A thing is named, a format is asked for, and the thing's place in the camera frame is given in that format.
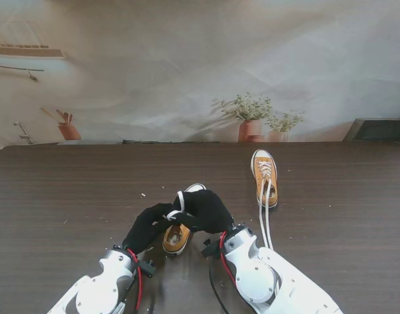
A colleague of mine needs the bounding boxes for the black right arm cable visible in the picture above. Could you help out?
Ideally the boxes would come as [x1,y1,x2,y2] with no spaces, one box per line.
[208,258,230,314]

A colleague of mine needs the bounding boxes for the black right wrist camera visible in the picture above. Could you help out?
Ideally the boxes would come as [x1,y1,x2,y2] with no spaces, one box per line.
[201,238,222,258]

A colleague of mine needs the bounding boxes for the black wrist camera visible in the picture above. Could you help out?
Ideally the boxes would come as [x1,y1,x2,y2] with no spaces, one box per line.
[139,260,156,279]
[201,238,222,258]

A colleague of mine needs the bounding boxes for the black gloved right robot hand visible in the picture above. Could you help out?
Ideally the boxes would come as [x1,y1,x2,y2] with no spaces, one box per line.
[167,189,235,235]

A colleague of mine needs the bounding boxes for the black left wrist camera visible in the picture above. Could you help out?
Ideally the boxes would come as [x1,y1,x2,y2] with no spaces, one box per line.
[139,260,156,279]

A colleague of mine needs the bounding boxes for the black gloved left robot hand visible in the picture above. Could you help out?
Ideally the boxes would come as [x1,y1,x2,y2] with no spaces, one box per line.
[122,202,176,255]

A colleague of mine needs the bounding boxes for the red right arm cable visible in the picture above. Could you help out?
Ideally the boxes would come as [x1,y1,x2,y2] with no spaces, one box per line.
[219,230,239,285]

